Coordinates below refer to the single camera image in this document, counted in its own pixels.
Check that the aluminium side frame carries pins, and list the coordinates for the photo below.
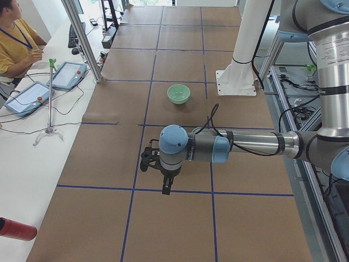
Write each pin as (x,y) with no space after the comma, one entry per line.
(309,80)

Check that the black power strip box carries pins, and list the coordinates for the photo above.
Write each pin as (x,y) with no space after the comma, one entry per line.
(108,37)

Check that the black computer mouse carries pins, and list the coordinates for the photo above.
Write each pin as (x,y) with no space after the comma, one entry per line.
(75,51)

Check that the red cylinder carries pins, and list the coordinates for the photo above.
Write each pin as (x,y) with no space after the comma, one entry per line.
(16,230)

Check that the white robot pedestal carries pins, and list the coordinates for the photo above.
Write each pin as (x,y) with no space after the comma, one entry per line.
(238,79)

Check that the far blue teach pendant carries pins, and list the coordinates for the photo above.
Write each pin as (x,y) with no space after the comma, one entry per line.
(68,75)

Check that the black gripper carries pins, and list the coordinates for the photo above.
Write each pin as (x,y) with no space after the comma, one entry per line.
(169,174)

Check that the blue teach pendant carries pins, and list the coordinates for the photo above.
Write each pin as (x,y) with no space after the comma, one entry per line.
(28,100)
(68,75)

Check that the aluminium frame post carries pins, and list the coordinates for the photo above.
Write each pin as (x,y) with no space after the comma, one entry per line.
(74,18)

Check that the metal stand with green clip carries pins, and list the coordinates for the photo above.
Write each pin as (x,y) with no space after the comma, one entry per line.
(50,130)

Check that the black keyboard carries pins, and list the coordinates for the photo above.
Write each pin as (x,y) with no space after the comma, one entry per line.
(72,38)

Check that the near blue teach pendant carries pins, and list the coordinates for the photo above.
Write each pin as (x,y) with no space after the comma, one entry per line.
(28,100)

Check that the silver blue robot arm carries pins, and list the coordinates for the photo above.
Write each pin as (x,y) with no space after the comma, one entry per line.
(326,24)

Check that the person in yellow shirt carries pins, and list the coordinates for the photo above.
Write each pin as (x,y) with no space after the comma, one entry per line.
(20,43)

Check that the green bowl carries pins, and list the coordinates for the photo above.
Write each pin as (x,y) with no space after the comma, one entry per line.
(178,94)

